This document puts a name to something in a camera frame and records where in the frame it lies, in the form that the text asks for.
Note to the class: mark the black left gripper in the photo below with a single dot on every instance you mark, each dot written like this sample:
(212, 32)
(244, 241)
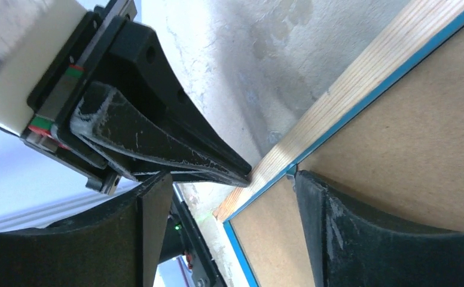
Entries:
(145, 125)

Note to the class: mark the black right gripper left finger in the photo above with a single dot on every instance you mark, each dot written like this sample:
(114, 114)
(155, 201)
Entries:
(117, 243)

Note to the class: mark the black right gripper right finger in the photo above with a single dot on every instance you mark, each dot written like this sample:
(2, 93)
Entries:
(351, 243)

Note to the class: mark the brown cardboard backing board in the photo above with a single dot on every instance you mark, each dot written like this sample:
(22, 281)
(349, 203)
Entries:
(404, 154)

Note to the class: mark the blue wooden picture frame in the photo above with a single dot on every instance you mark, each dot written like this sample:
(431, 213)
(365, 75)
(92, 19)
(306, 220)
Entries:
(413, 34)

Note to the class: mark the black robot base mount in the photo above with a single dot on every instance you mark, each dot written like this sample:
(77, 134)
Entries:
(185, 258)

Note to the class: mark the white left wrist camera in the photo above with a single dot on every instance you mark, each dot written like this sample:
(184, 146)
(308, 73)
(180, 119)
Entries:
(31, 35)

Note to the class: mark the aluminium front rail frame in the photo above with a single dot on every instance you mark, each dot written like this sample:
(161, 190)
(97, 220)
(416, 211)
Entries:
(43, 215)

